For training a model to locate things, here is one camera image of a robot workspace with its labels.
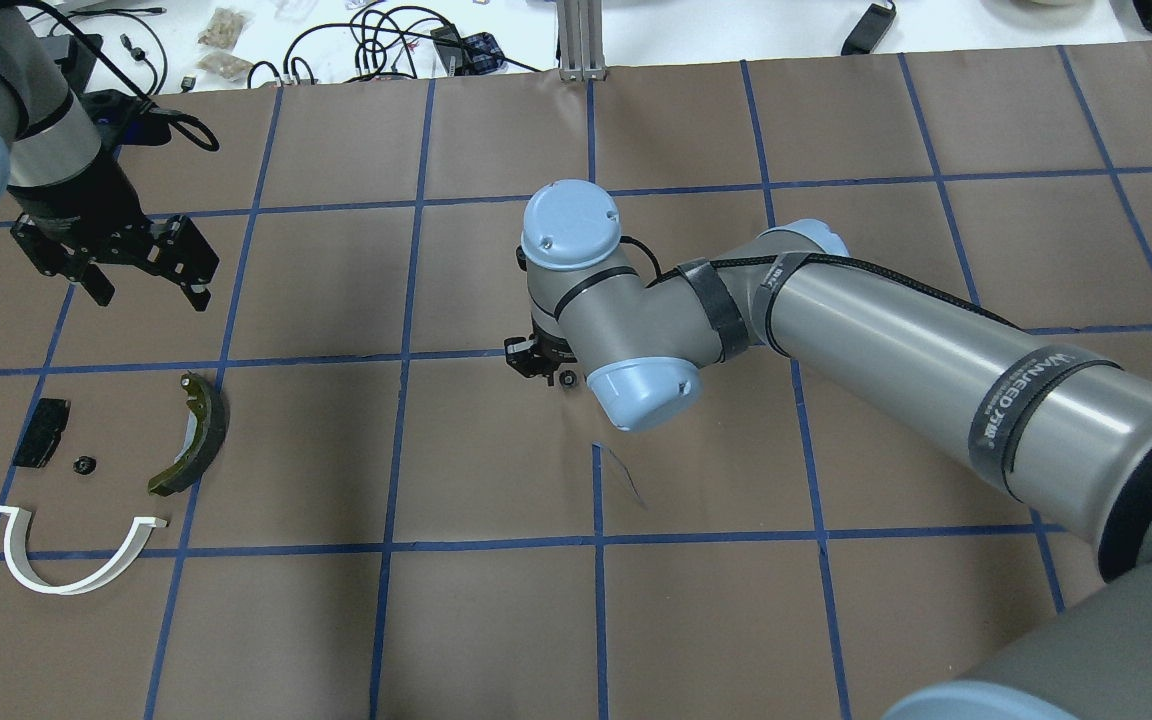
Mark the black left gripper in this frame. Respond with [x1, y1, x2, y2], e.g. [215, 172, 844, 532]
[12, 213, 219, 313]

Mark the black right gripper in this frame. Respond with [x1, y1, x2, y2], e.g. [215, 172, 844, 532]
[505, 331, 576, 386]

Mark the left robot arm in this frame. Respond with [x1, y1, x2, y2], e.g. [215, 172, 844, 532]
[0, 1, 219, 311]

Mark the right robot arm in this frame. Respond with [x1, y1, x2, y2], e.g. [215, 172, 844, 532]
[506, 179, 1152, 719]

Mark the dark brake shoe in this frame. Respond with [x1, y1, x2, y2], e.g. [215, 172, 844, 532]
[147, 372, 229, 497]

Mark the black brake pad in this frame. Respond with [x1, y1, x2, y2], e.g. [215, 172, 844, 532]
[12, 397, 70, 469]

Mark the bag of small parts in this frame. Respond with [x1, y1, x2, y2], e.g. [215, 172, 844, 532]
[197, 6, 250, 51]

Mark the black power adapter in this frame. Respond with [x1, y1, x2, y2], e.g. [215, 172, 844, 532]
[840, 1, 897, 56]

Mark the white curved plastic bracket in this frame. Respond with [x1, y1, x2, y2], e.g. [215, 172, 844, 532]
[0, 505, 170, 597]

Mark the aluminium frame post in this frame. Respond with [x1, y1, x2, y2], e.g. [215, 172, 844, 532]
[556, 0, 607, 83]

